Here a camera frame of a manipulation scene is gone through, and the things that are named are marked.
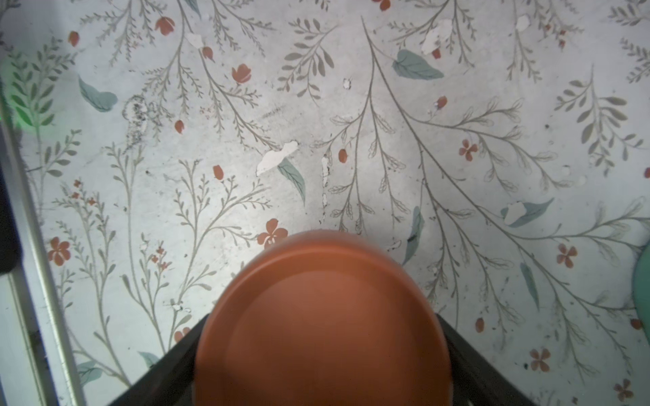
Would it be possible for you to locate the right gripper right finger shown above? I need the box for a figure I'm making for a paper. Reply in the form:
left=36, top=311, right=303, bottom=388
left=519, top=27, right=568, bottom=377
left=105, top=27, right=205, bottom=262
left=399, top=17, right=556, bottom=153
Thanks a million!
left=438, top=316, right=535, bottom=406

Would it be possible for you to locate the aluminium rail frame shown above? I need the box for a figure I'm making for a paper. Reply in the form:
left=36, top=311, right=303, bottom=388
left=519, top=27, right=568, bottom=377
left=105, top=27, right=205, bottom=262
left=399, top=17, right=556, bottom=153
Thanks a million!
left=1, top=101, right=86, bottom=405

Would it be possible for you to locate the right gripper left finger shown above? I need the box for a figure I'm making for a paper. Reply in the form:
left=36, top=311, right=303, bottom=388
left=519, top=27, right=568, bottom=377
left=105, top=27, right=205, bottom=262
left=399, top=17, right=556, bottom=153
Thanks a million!
left=112, top=316, right=208, bottom=406

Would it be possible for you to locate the brown jar lid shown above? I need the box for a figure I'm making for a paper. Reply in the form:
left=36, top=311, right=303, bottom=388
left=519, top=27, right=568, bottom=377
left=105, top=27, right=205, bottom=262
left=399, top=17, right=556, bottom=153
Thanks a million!
left=193, top=230, right=453, bottom=405

